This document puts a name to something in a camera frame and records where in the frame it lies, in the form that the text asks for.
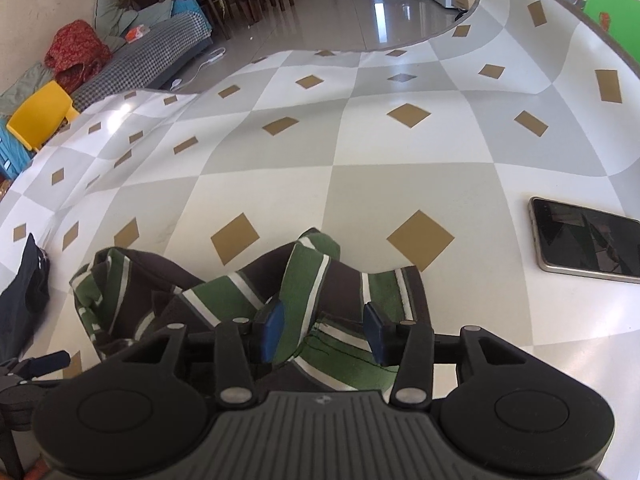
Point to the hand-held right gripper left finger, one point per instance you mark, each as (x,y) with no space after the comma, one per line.
(272,332)

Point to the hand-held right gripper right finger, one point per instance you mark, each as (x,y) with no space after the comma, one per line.
(375,332)

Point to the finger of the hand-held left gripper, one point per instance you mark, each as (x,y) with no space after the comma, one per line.
(47,362)

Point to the green brown striped t-shirt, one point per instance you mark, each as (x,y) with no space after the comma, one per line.
(325,280)

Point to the black folded garment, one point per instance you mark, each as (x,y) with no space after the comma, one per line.
(22,300)

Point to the checkered tablecloth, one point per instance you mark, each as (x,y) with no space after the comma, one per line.
(300,160)

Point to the blue cartoon print cloth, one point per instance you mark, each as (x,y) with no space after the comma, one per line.
(12,155)

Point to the smartphone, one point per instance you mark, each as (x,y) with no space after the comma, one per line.
(585,240)

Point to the yellow plastic chair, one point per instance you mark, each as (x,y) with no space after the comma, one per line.
(37,115)

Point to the grey green blanket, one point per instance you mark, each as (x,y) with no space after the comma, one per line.
(25,87)

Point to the white power strip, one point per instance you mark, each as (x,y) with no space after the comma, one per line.
(215,55)

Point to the houndstooth sofa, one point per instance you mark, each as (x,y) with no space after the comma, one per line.
(140,55)

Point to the red patterned cloth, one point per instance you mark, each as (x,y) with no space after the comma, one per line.
(75,47)

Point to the orange packet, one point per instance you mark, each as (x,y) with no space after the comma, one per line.
(137,34)

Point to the bright blue cloth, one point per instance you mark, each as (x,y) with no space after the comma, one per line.
(190,7)

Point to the grey green pillow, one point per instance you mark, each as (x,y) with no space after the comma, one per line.
(125,20)

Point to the green plastic board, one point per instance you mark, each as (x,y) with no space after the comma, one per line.
(615,20)

